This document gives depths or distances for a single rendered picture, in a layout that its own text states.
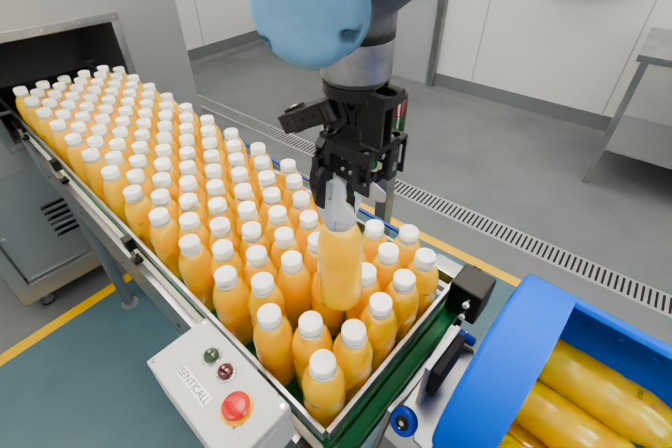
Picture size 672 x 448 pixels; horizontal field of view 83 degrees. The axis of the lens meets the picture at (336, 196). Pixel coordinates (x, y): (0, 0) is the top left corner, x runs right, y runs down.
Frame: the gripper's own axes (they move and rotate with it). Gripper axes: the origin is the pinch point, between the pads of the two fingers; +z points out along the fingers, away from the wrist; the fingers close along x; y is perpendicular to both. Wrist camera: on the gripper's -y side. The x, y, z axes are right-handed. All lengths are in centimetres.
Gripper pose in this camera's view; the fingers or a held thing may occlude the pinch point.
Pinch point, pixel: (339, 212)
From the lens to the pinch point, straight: 53.7
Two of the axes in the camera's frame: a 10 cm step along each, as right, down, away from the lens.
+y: 7.4, 4.2, -5.2
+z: 0.0, 7.8, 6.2
